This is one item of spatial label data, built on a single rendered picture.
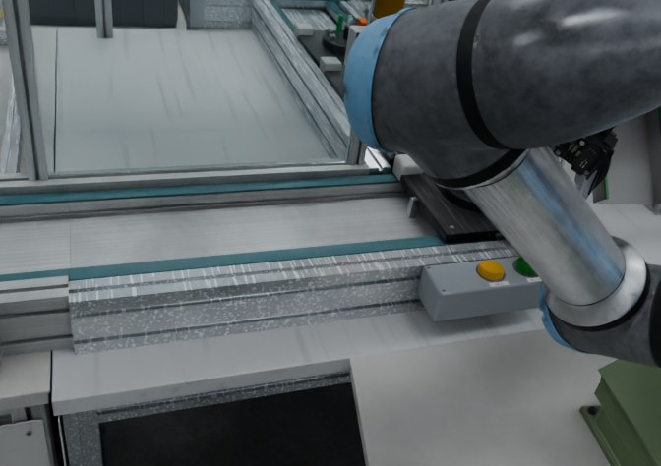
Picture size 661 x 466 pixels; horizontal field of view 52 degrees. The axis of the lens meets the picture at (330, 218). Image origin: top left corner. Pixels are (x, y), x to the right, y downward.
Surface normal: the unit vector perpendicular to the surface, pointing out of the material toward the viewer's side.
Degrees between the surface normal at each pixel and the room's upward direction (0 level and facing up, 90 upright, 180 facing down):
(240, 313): 90
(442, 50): 67
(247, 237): 0
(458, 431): 0
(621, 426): 90
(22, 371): 0
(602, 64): 72
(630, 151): 45
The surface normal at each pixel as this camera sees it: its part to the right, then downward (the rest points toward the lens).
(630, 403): -0.54, -0.63
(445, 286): 0.13, -0.82
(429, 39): -0.69, -0.28
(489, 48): -0.66, -0.04
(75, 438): 0.30, 0.57
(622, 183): 0.19, -0.18
